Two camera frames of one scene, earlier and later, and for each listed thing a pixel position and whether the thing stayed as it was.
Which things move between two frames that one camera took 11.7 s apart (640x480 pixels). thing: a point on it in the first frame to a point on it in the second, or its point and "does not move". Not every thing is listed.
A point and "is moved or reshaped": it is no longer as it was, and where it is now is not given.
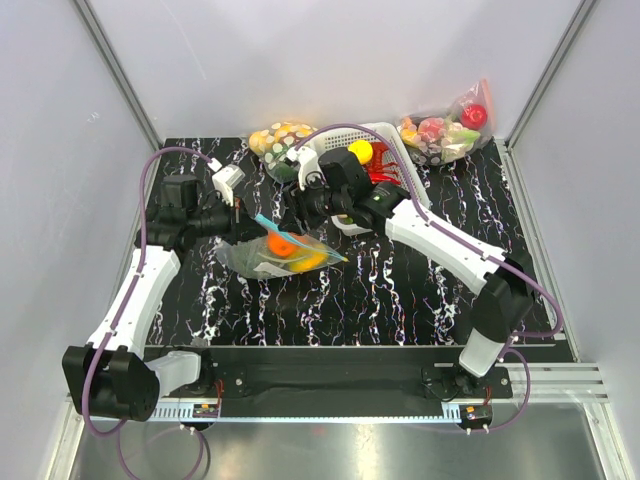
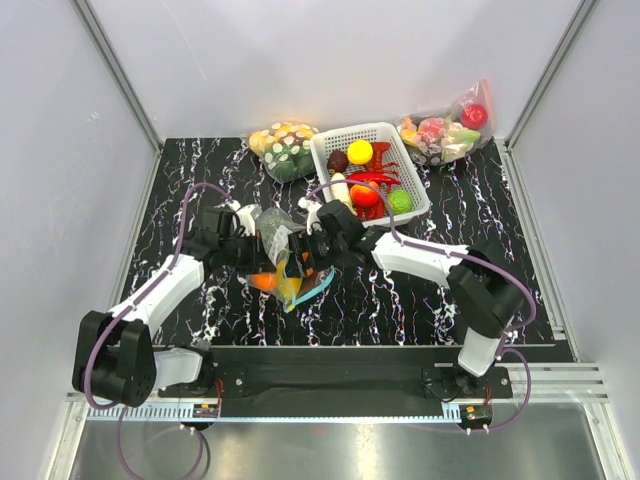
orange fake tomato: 280,246 to 264,280
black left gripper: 242,225 to 259,261
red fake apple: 474,116 does not move
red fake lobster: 377,171 does not move
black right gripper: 297,210 to 300,243
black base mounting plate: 343,373 does not move
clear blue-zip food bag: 272,252 is moved or reshaped
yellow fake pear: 363,150 does not move
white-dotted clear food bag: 272,146 does not move
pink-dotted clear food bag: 442,136 does not move
